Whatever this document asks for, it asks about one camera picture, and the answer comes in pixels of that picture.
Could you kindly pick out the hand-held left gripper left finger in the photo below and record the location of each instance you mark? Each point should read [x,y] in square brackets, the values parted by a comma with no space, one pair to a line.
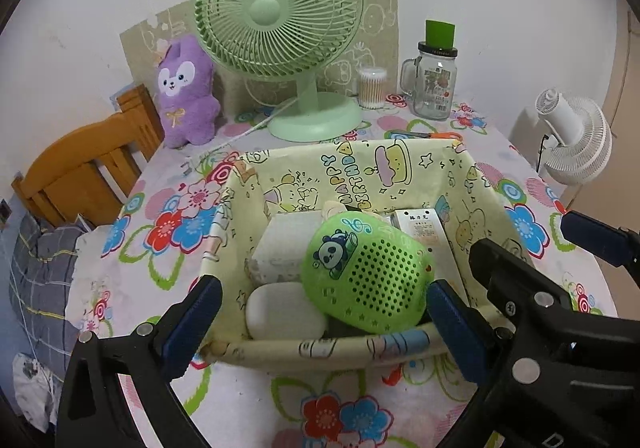
[192,323]

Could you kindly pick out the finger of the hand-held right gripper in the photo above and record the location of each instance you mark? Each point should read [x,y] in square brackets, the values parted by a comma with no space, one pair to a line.
[515,288]
[595,235]

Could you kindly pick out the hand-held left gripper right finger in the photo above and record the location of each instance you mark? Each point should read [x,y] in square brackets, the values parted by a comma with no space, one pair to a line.
[452,328]

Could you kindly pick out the green perforated plastic case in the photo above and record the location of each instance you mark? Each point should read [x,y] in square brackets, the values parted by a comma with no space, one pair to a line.
[380,278]

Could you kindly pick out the white rounded case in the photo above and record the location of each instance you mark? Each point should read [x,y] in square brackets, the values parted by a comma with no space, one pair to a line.
[282,310]

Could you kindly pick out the long white medicine box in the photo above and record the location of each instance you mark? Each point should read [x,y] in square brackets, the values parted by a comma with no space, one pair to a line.
[420,228]

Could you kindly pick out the white translucent plastic box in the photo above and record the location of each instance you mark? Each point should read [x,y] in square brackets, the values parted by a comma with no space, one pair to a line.
[282,243]

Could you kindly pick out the yellow cartoon printed box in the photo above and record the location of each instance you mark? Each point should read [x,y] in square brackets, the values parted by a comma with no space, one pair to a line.
[350,167]

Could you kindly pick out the white standing fan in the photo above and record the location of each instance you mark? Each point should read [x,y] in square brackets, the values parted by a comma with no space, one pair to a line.
[580,137]

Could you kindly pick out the white printed cloth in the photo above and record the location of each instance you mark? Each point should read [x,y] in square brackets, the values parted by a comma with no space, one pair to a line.
[95,240]

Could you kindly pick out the grey plaid cushion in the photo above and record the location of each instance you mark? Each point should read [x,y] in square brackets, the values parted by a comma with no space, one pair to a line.
[40,278]

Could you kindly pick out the beige wooden door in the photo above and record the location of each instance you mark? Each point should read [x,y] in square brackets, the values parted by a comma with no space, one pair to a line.
[625,77]

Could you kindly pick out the white crumpled cloth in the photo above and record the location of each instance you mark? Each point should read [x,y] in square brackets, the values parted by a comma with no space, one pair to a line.
[32,393]

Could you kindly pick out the wooden chair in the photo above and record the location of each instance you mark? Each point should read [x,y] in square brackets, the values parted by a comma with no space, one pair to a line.
[75,162]

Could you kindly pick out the purple plush toy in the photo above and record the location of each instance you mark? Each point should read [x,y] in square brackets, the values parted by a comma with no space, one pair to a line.
[185,112]

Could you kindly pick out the clear cotton swab container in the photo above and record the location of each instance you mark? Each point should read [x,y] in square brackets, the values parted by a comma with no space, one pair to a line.
[372,90]

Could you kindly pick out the green plastic cup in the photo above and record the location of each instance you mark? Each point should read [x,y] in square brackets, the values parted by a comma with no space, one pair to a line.
[440,33]

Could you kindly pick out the green desk fan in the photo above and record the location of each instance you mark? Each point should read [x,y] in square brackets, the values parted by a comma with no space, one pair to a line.
[265,12]

